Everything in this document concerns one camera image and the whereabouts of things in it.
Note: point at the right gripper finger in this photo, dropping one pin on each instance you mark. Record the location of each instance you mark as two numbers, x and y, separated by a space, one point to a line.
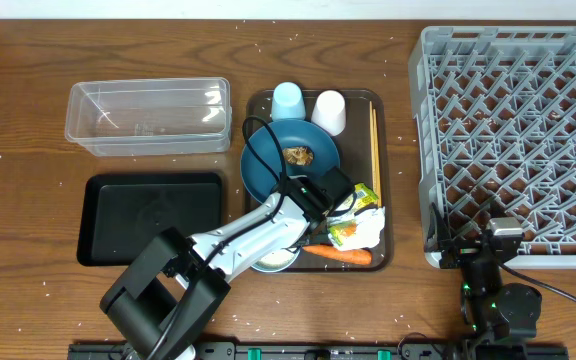
438 236
495 210

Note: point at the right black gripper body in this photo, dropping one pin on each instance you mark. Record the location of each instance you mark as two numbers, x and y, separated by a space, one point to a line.
461 252

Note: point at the brown mushroom food scrap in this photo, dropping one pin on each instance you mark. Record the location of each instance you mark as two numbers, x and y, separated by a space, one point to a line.
298 155

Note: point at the dark blue plate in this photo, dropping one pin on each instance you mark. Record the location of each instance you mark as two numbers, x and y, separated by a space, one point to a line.
259 181

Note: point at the light blue bowl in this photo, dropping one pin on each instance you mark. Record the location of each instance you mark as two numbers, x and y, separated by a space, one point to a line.
258 268

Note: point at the pile of white rice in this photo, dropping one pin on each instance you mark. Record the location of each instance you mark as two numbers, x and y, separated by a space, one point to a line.
277 259

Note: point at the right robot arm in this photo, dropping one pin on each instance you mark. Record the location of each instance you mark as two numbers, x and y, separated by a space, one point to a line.
503 315

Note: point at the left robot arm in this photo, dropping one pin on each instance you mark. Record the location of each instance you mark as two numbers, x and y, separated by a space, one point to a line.
162 302

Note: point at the grey dishwasher rack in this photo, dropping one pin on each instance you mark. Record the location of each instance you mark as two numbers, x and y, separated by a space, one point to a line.
495 108

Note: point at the dark brown serving tray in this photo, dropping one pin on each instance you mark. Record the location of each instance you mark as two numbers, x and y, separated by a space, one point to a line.
354 147

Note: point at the crumpled white wrapper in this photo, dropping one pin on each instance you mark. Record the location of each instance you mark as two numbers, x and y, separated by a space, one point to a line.
352 231

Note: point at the orange carrot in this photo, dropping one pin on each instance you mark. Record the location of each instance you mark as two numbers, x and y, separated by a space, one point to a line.
357 257

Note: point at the wooden chopstick right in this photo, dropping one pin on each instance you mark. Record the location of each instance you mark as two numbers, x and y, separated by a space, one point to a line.
379 202

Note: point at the wooden chopstick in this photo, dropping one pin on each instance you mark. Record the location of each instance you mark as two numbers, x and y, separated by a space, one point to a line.
379 202
372 145

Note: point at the white cup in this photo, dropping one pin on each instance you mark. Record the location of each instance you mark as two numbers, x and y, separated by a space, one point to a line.
329 112

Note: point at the light blue cup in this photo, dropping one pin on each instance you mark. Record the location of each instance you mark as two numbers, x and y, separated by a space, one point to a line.
287 102

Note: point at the wooden chopstick left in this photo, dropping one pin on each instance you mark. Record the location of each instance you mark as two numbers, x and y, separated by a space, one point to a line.
372 145

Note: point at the clear plastic container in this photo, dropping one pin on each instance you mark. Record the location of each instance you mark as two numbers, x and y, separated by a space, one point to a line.
144 117

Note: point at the black plastic tray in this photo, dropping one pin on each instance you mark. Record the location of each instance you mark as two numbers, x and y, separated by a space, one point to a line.
122 213

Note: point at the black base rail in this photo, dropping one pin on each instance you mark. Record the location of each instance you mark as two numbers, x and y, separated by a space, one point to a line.
407 350

